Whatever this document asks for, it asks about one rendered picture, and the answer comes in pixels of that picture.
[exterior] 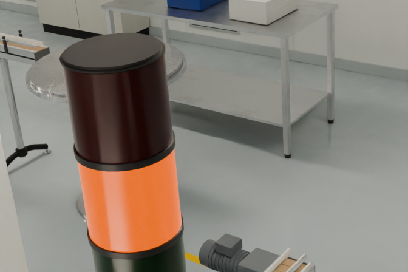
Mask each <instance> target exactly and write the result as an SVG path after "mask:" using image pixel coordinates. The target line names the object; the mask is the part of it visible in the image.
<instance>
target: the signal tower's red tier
mask: <svg viewBox="0 0 408 272"><path fill-rule="evenodd" d="M62 68H63V75H64V82H65V87H66V94H67V101H68V105H69V113H70V120H71V124H72V132H73V139H74V143H75V150H76V152H77V154H78V155H80V156H81V157H82V158H84V159H86V160H89V161H92V162H95V163H104V164H122V163H130V162H137V161H140V160H144V159H146V158H149V157H152V156H154V155H157V154H158V153H160V152H162V151H163V150H165V149H166V148H167V147H168V146H169V145H170V144H171V142H172V139H173V133H172V121H171V110H170V103H169V91H168V79H167V73H166V61H165V54H164V55H163V56H162V57H161V58H160V59H158V60H157V61H155V62H153V63H151V64H148V65H147V66H144V67H141V68H137V69H134V70H128V71H125V72H118V73H106V74H89V73H79V72H74V71H71V70H68V69H66V68H64V67H63V66H62Z"/></svg>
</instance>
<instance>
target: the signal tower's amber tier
mask: <svg viewBox="0 0 408 272"><path fill-rule="evenodd" d="M78 169H79V173H80V180H81V187H82V192H83V199H84V206H85V210H86V217H87V225H88V229H89V236H90V238H91V240H92V241H93V242H94V243H95V244H96V245H98V246H99V247H102V248H104V249H106V250H109V251H115V252H122V253H131V252H138V251H144V250H149V249H151V248H155V247H158V246H160V245H162V244H164V243H166V242H167V241H169V240H170V239H172V238H173V237H174V236H175V235H176V234H177V233H178V231H179V229H180V227H181V224H182V218H181V212H180V200H179V188H178V181H177V170H176V163H175V151H174V150H173V151H172V152H171V153H170V154H169V155H168V156H167V157H166V158H164V159H163V160H160V161H159V162H157V163H154V164H153V165H150V166H147V167H144V168H140V169H135V170H130V171H120V172H106V171H97V170H94V169H89V168H87V167H85V166H83V165H81V164H80V163H78Z"/></svg>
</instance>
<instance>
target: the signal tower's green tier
mask: <svg viewBox="0 0 408 272"><path fill-rule="evenodd" d="M92 255H93V262H94V266H95V272H186V260H185V249H184V242H183V235H182V236H181V238H180V239H179V241H178V242H177V243H175V244H174V245H173V246H172V247H170V248H169V249H167V250H165V251H163V252H161V253H159V254H156V255H153V256H150V257H145V258H141V259H131V260H126V259H114V258H110V257H106V256H103V255H101V254H99V253H98V252H96V251H95V250H94V249H93V248H92Z"/></svg>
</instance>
